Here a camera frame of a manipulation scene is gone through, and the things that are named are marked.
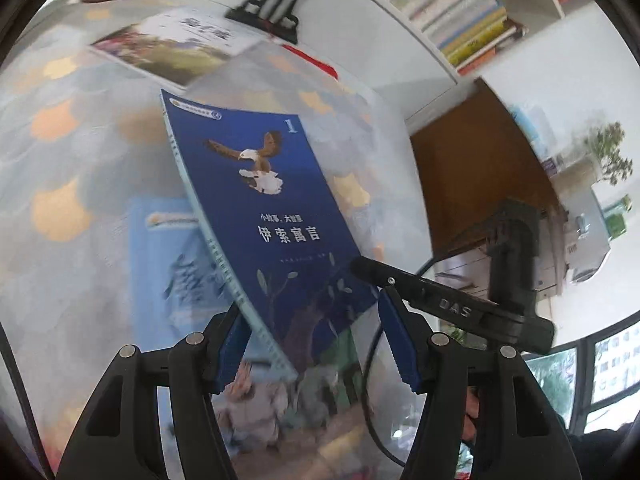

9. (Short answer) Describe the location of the person's right forearm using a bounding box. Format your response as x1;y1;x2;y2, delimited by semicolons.
565;425;640;480

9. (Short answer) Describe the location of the white landscape cover book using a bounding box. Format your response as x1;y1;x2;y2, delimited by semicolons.
90;7;261;88

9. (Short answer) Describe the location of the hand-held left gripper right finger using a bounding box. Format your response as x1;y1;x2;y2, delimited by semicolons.
377;287;586;480

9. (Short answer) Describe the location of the red tassel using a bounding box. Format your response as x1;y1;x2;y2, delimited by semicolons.
282;44;341;80

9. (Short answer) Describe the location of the decorative fan on black stand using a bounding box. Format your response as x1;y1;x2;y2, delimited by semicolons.
225;0;381;46

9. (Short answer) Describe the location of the dark blue eagle book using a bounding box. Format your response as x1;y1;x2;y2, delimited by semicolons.
160;89;381;383

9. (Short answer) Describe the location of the brown wooden cabinet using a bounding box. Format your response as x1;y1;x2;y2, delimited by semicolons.
409;77;568;261

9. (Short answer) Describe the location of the light blue children cover book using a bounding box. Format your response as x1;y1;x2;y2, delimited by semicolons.
127;196;371;461

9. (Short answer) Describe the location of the window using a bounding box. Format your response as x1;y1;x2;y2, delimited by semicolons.
522;310;640;433

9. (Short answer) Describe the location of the white bookshelf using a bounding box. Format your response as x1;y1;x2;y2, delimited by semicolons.
320;0;601;126

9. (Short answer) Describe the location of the person's right hand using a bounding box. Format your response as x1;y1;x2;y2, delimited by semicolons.
460;390;483;443

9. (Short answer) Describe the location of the green potted plant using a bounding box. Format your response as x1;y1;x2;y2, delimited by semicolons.
582;122;633;186

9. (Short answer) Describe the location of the row of shelved books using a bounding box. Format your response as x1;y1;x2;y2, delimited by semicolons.
360;0;583;76

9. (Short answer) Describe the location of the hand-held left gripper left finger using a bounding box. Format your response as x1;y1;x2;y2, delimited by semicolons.
55;305;253;480

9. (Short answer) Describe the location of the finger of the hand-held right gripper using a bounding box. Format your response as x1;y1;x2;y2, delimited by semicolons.
349;256;422;304

